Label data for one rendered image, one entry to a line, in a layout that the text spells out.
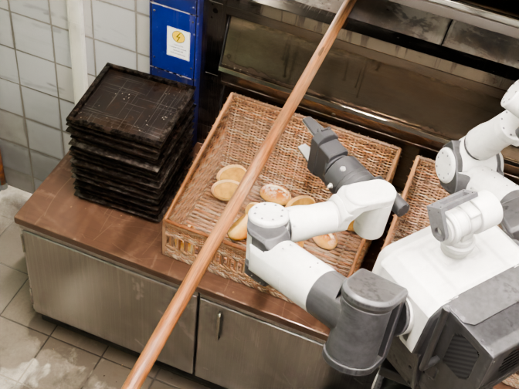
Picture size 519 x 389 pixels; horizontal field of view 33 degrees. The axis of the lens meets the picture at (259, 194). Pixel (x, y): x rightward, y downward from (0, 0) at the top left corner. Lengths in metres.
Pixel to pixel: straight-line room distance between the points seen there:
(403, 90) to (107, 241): 0.96
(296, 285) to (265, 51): 1.17
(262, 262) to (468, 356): 0.40
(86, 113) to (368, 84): 0.81
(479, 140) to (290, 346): 0.97
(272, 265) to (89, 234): 1.14
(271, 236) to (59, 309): 1.49
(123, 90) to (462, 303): 1.40
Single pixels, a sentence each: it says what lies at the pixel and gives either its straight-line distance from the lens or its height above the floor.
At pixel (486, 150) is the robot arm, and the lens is 1.89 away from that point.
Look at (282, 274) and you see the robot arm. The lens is 1.58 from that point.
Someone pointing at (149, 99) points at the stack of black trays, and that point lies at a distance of 2.60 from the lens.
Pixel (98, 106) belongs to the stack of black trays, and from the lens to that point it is 2.58.
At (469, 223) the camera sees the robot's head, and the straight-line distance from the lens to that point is 1.54.
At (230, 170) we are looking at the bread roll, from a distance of 2.75.
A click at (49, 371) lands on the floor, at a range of 3.07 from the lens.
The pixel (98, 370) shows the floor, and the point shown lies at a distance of 3.06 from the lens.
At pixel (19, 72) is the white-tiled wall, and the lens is 3.16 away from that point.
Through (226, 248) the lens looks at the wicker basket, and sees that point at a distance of 2.44.
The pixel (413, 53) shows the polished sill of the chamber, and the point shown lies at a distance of 2.44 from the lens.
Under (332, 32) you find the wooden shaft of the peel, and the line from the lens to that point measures 2.39.
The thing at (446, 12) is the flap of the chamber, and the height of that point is 1.41.
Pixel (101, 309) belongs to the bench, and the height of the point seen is 0.27.
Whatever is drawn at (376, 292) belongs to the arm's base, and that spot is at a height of 1.42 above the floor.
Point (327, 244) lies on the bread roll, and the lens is 2.62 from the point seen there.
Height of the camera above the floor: 2.58
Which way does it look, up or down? 46 degrees down
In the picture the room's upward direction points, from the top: 7 degrees clockwise
